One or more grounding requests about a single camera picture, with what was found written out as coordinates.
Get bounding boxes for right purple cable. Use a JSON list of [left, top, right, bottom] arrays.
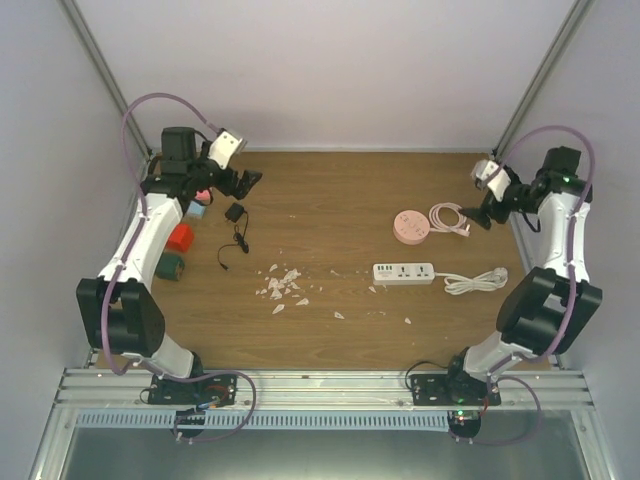
[[449, 124, 596, 446]]

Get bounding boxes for aluminium front rail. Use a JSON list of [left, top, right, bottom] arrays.
[[54, 369, 594, 411]]

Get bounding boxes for pink square plug adapter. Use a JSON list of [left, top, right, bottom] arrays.
[[194, 190, 212, 205]]

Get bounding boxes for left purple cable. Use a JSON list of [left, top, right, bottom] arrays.
[[101, 93, 258, 444]]

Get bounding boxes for purple cable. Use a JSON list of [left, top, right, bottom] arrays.
[[101, 93, 258, 444], [449, 124, 596, 446]]

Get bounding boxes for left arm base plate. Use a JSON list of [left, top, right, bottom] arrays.
[[141, 374, 237, 408]]

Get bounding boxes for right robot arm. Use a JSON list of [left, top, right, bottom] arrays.
[[442, 146, 603, 405]]

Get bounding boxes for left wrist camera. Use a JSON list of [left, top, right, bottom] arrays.
[[207, 129, 246, 170]]

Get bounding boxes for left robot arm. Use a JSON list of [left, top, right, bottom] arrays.
[[76, 127, 262, 404]]

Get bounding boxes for grey slotted cable duct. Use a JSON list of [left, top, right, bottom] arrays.
[[76, 409, 449, 432]]

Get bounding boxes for pink round power socket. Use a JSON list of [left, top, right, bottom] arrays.
[[393, 210, 431, 246]]

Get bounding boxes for black thin cable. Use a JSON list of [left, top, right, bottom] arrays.
[[216, 212, 251, 274]]

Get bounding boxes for pink power cable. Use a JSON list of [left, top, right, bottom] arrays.
[[428, 201, 474, 239]]

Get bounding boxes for red cube socket adapter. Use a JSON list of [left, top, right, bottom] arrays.
[[165, 223, 195, 253]]

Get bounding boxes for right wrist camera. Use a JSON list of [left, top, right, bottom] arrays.
[[471, 159, 511, 202]]

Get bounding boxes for green cube adapter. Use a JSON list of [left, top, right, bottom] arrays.
[[155, 252, 185, 282]]

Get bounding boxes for blue usb charger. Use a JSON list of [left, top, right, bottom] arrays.
[[185, 201, 207, 219]]

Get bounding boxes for white power strip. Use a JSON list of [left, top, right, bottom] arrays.
[[372, 262, 436, 286]]

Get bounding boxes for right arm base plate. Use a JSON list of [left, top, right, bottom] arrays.
[[408, 373, 502, 408]]

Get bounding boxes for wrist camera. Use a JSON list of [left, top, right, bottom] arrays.
[[207, 129, 246, 170], [471, 159, 511, 202]]

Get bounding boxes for black power adapter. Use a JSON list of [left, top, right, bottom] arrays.
[[224, 202, 246, 223]]

